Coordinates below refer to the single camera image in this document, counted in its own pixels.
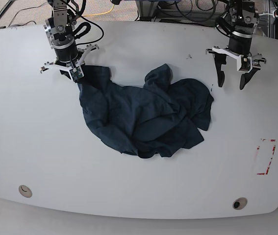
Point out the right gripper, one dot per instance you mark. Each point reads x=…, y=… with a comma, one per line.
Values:
x=69, y=58

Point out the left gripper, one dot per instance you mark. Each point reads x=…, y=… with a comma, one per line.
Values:
x=237, y=45

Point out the dark blue t-shirt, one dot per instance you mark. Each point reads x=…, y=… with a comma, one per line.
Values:
x=160, y=117

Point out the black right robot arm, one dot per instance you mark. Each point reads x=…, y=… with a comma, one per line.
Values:
x=63, y=28

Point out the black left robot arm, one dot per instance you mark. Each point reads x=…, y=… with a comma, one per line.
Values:
x=238, y=23

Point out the red tape rectangle marking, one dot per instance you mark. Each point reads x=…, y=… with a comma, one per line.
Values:
x=264, y=156

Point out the left table grommet hole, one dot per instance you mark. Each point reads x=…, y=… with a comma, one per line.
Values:
x=25, y=191

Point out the table grommet hole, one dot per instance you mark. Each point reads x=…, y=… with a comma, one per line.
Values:
x=25, y=191
x=240, y=203

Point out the right table grommet hole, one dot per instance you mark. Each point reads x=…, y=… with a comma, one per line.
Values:
x=240, y=203

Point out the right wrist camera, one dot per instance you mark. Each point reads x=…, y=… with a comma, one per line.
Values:
x=76, y=73

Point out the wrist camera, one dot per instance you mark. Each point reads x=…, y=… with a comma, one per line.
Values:
x=243, y=64
x=76, y=73

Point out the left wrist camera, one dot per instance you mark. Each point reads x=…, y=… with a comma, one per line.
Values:
x=243, y=64

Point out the aluminium frame rail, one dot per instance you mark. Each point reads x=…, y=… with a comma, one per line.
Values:
x=195, y=17

